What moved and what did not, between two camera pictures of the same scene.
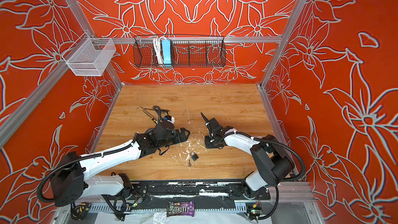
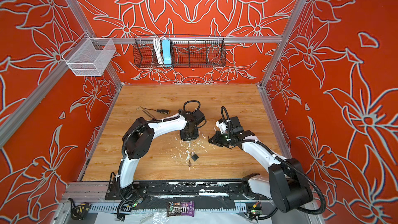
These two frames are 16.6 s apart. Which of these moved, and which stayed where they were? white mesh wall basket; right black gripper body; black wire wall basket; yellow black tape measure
Moved: right black gripper body
Stayed: black wire wall basket; white mesh wall basket; yellow black tape measure
